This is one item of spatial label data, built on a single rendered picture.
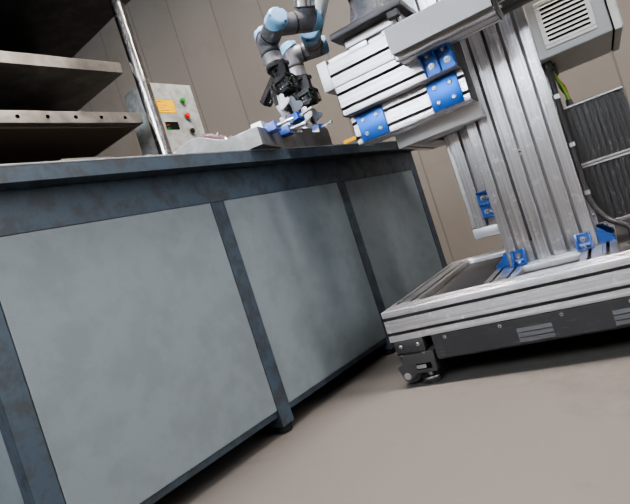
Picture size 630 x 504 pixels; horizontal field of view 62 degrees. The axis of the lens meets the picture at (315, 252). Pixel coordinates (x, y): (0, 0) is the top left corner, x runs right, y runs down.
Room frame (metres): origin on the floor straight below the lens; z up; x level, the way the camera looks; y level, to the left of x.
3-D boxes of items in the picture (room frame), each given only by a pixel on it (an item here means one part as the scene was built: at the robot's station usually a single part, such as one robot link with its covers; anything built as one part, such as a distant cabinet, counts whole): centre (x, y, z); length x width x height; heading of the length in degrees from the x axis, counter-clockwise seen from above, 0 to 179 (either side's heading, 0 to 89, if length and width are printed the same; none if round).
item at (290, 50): (2.19, -0.16, 1.25); 0.09 x 0.08 x 0.11; 83
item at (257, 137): (1.75, 0.24, 0.85); 0.50 x 0.26 x 0.11; 69
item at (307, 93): (2.18, -0.16, 1.09); 0.09 x 0.08 x 0.12; 52
